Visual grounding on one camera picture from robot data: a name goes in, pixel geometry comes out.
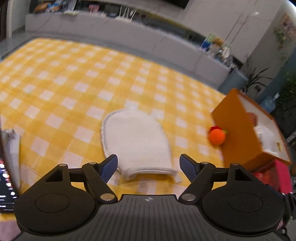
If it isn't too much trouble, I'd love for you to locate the hanging vine plant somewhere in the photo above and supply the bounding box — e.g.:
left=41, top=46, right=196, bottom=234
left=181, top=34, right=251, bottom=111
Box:
left=274, top=27, right=288, bottom=48

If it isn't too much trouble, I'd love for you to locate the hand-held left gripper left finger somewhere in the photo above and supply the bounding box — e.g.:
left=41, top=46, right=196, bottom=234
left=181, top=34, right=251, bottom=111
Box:
left=45, top=154, right=118, bottom=202

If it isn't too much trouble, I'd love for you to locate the orange cardboard box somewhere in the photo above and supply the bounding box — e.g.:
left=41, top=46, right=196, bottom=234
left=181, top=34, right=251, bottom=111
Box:
left=211, top=88, right=292, bottom=172

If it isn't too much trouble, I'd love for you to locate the grey counter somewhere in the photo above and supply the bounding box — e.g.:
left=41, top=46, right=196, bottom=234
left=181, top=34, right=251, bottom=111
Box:
left=24, top=9, right=232, bottom=91

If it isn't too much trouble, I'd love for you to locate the dark screen device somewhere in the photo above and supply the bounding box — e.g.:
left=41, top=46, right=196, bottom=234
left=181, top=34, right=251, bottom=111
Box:
left=0, top=158, right=19, bottom=212

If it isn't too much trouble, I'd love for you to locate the potted ivy plant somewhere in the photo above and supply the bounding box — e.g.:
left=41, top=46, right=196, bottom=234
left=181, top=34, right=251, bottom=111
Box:
left=276, top=72, right=296, bottom=109

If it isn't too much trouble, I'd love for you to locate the pink box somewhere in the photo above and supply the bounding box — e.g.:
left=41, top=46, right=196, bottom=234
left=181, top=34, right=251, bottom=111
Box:
left=251, top=160, right=293, bottom=194

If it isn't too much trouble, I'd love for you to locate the white plastic object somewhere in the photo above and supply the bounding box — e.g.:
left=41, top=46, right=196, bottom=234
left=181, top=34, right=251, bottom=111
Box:
left=0, top=129, right=22, bottom=188

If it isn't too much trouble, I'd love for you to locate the white wire rack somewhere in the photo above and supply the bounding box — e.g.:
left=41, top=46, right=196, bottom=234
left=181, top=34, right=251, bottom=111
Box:
left=116, top=6, right=137, bottom=21

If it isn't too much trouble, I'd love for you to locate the yellow checkered tablecloth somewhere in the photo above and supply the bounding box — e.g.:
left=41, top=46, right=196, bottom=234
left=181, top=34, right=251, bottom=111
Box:
left=0, top=37, right=229, bottom=214

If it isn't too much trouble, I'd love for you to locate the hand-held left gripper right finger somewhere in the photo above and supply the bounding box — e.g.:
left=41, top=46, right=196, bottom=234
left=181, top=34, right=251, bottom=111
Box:
left=179, top=153, right=255, bottom=202

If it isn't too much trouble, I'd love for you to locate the white plush mitt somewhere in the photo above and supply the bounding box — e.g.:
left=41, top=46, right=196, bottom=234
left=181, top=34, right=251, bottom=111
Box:
left=100, top=107, right=182, bottom=183

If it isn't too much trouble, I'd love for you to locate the crochet orange toy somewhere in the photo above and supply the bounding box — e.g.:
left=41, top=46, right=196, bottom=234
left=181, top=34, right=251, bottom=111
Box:
left=208, top=126, right=228, bottom=146

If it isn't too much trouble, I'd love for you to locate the blue water jug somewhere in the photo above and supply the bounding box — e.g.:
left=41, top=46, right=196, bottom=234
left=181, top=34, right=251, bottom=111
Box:
left=261, top=93, right=281, bottom=113

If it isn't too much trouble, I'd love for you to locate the spider plant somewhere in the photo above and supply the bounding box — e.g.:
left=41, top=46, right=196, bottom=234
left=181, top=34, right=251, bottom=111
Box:
left=242, top=67, right=274, bottom=93

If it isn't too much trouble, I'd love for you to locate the grey bin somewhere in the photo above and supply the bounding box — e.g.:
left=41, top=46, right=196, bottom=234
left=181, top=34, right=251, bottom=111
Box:
left=218, top=68, right=249, bottom=94

